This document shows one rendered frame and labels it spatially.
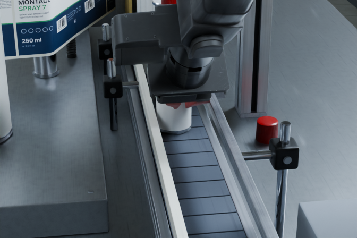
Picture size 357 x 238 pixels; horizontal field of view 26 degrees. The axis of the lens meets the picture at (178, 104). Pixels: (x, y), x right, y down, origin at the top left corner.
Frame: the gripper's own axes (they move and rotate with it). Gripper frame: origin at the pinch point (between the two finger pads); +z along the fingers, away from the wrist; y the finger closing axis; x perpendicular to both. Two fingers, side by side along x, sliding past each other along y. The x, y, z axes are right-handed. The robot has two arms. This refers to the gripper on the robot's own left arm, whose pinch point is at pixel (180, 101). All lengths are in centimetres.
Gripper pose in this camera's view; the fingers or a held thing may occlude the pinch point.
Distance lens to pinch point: 107.6
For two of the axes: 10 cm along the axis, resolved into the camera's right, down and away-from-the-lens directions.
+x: 1.1, 8.9, -4.4
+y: -9.9, 0.6, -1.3
